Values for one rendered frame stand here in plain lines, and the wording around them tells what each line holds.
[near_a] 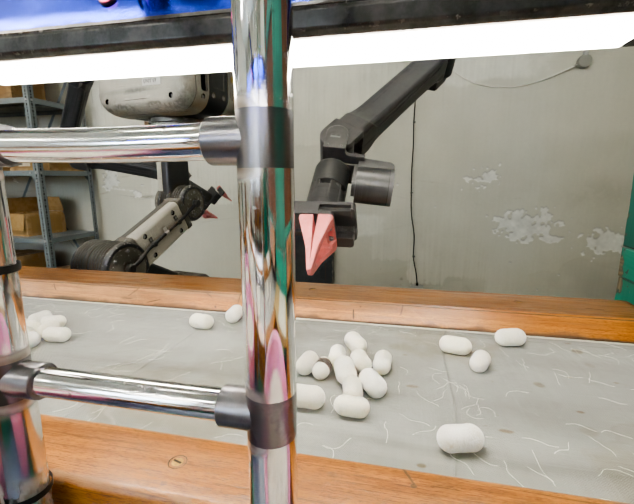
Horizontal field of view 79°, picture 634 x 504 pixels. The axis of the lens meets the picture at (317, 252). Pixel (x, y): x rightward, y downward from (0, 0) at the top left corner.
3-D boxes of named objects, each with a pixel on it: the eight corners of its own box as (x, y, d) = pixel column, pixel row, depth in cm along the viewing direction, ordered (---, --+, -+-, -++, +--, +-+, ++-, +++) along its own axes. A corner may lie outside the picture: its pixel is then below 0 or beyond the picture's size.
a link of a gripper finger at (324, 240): (324, 257, 46) (335, 203, 52) (268, 254, 48) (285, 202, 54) (330, 288, 51) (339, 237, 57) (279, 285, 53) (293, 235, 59)
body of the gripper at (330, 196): (354, 211, 51) (359, 176, 55) (281, 209, 53) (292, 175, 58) (356, 243, 56) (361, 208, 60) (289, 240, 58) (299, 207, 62)
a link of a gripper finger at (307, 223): (344, 257, 46) (352, 204, 52) (286, 254, 47) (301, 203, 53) (347, 290, 51) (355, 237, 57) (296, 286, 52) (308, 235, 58)
